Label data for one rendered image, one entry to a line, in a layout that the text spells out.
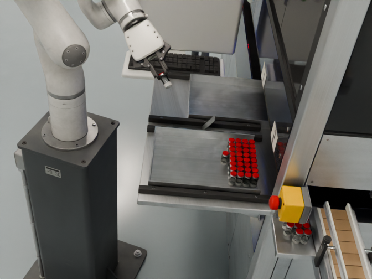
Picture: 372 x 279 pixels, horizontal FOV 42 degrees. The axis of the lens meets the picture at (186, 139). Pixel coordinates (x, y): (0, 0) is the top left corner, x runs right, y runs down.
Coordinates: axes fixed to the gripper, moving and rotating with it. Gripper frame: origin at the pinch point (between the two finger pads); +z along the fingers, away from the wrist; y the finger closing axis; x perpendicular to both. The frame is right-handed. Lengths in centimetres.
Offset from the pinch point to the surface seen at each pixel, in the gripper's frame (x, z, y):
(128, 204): -117, 14, 56
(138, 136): -153, -26, 40
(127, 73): -60, -28, 16
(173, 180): -14.5, 28.2, 13.4
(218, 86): -53, -1, -14
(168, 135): -27.6, 11.9, 9.9
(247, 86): -56, 4, -24
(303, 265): -35, 71, -9
